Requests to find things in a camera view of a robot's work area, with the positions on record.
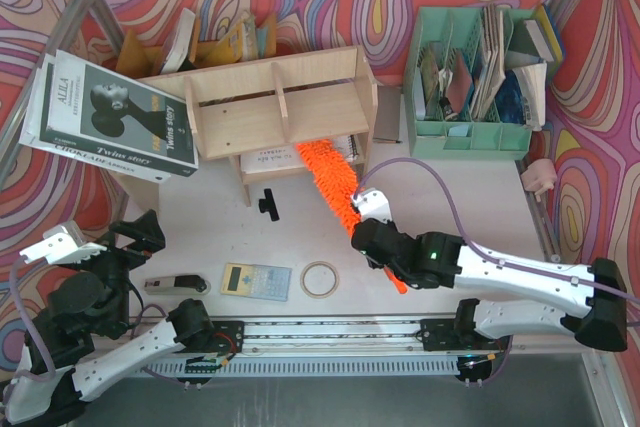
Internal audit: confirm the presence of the white Chokladfabriken book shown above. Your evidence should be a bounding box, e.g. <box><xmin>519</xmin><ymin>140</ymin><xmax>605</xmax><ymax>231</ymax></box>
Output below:
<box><xmin>19</xmin><ymin>54</ymin><xmax>171</xmax><ymax>183</ymax></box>

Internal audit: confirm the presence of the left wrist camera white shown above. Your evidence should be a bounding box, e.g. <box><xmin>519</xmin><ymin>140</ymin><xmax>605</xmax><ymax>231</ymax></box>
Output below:
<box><xmin>19</xmin><ymin>221</ymin><xmax>93</xmax><ymax>265</ymax></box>

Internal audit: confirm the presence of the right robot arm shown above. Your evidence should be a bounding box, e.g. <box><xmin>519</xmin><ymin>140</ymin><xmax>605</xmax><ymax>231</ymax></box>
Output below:
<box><xmin>351</xmin><ymin>218</ymin><xmax>627</xmax><ymax>352</ymax></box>

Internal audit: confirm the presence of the orange microfiber duster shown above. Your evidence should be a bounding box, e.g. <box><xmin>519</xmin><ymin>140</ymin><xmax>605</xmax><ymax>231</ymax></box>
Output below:
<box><xmin>294</xmin><ymin>138</ymin><xmax>409</xmax><ymax>296</ymax></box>

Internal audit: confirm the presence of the black binder clip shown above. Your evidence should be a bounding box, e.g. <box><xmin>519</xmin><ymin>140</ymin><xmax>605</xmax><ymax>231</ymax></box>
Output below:
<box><xmin>258</xmin><ymin>188</ymin><xmax>280</xmax><ymax>222</ymax></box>

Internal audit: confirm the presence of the clear tape roll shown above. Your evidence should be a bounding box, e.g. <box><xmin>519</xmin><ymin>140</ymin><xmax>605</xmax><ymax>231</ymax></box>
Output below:
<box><xmin>300</xmin><ymin>261</ymin><xmax>340</xmax><ymax>300</ymax></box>

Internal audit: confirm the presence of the yellow file rack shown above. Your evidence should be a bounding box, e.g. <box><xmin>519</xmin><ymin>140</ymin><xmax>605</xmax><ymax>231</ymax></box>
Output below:
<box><xmin>115</xmin><ymin>13</ymin><xmax>277</xmax><ymax>79</ymax></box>

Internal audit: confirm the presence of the mint green desk organizer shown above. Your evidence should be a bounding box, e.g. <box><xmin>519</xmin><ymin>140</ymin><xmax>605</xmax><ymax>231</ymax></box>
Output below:
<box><xmin>403</xmin><ymin>7</ymin><xmax>531</xmax><ymax>161</ymax></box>

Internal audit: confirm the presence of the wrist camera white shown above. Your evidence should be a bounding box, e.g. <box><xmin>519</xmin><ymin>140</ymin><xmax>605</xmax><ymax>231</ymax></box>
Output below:
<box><xmin>19</xmin><ymin>221</ymin><xmax>93</xmax><ymax>265</ymax></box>
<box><xmin>352</xmin><ymin>188</ymin><xmax>392</xmax><ymax>223</ymax></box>

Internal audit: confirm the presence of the beige and blue calculator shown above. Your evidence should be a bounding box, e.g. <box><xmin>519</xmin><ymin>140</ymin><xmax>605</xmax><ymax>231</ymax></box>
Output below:
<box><xmin>220</xmin><ymin>263</ymin><xmax>292</xmax><ymax>302</ymax></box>

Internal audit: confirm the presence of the spiral notebook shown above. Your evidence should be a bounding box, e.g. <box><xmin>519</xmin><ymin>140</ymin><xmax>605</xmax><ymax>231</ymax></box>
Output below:
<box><xmin>240</xmin><ymin>135</ymin><xmax>360</xmax><ymax>174</ymax></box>

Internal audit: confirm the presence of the pink piggy figurine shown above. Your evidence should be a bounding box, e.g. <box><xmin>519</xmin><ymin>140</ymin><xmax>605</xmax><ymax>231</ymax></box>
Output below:
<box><xmin>521</xmin><ymin>158</ymin><xmax>557</xmax><ymax>202</ymax></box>

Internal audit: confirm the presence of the Twins story book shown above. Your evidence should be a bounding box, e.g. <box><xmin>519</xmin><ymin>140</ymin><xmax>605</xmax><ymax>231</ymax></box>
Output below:
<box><xmin>40</xmin><ymin>50</ymin><xmax>198</xmax><ymax>177</ymax></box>

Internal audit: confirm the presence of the wooden bookshelf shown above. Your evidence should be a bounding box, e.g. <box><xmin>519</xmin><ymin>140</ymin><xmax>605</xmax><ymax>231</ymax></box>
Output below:
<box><xmin>143</xmin><ymin>46</ymin><xmax>378</xmax><ymax>205</ymax></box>

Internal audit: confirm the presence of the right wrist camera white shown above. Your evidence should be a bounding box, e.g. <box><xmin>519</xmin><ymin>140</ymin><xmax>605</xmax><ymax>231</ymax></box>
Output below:
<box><xmin>352</xmin><ymin>188</ymin><xmax>392</xmax><ymax>223</ymax></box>

